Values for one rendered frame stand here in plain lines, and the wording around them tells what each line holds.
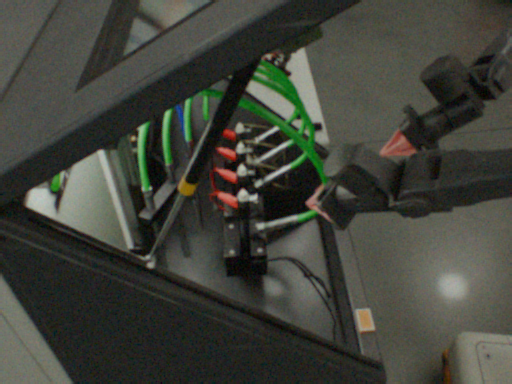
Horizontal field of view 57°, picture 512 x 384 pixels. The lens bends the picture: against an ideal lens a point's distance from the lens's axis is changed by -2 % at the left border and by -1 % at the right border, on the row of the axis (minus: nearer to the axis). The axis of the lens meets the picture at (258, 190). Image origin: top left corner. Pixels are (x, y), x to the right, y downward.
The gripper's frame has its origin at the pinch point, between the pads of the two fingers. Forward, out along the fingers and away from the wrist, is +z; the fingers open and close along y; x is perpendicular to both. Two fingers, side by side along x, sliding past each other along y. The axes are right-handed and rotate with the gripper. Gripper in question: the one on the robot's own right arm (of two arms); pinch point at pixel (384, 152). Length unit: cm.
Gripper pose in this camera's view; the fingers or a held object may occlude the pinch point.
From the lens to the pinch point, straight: 99.5
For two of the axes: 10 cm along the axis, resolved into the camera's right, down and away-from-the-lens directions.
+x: -2.1, 6.8, -7.0
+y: -7.0, -6.1, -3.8
